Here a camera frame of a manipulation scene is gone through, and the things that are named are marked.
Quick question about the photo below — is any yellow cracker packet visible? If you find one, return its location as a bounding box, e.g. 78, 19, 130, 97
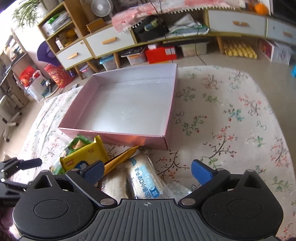
60, 136, 109, 171

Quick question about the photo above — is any gold foil snack bar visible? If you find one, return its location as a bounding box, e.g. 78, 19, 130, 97
103, 146, 140, 176

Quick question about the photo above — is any green snack packet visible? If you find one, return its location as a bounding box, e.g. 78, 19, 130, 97
50, 135, 92, 175

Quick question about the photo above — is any white blue bread packet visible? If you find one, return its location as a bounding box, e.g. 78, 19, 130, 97
126, 154, 164, 199

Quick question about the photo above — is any floral tablecloth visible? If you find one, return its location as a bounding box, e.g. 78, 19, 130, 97
18, 66, 295, 240

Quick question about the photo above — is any pink cardboard box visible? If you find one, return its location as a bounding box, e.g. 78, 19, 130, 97
58, 63, 178, 150

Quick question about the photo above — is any red lantern bag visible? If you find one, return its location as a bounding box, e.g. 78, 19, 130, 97
44, 63, 74, 88

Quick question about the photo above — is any purple hat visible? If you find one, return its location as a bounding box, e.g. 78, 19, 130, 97
37, 41, 61, 67

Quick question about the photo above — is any yellow egg tray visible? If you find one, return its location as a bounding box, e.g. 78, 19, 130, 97
223, 40, 257, 59

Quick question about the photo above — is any red shoe box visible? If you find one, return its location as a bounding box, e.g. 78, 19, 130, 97
145, 47, 177, 64

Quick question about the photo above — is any white decorated box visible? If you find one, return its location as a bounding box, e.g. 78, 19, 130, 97
257, 38, 293, 65

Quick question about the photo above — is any wooden tv cabinet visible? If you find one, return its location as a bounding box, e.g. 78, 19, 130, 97
38, 1, 295, 70

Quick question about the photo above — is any pink cloth runner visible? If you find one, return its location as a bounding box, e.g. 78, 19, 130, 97
111, 0, 236, 33

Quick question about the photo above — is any black storage basket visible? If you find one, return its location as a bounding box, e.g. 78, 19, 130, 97
133, 15, 169, 42

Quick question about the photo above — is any white desk fan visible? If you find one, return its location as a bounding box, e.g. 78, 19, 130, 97
91, 0, 113, 18

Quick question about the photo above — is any potted green plant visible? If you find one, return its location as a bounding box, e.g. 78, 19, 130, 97
13, 0, 46, 28

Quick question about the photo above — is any orange fruit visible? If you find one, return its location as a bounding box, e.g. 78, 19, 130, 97
254, 3, 269, 16

